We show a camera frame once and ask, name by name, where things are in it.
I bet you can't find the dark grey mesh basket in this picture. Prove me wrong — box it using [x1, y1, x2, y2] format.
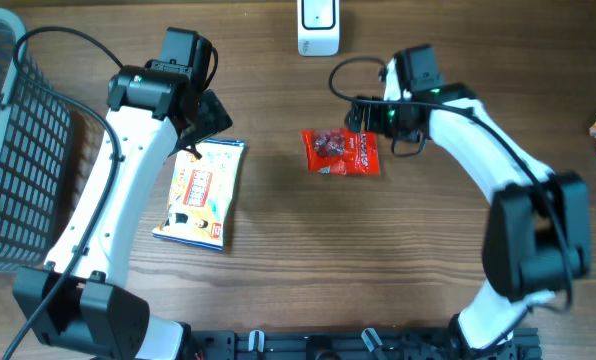
[0, 8, 74, 272]

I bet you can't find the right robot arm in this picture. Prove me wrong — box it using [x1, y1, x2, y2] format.
[345, 45, 592, 359]

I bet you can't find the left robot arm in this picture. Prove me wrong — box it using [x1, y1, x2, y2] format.
[13, 27, 232, 359]

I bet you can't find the black left camera cable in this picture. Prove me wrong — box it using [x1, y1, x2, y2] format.
[0, 25, 127, 360]

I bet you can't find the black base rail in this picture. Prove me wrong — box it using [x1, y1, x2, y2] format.
[179, 328, 543, 360]

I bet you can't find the black right camera cable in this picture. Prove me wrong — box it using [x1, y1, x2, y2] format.
[327, 56, 574, 351]

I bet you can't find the red snack bag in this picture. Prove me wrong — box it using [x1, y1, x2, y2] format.
[301, 128, 380, 175]

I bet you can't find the black camera cable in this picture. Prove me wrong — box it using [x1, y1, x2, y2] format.
[0, 25, 127, 360]
[327, 56, 574, 351]

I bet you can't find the white barcode scanner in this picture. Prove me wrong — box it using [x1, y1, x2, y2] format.
[297, 0, 341, 57]

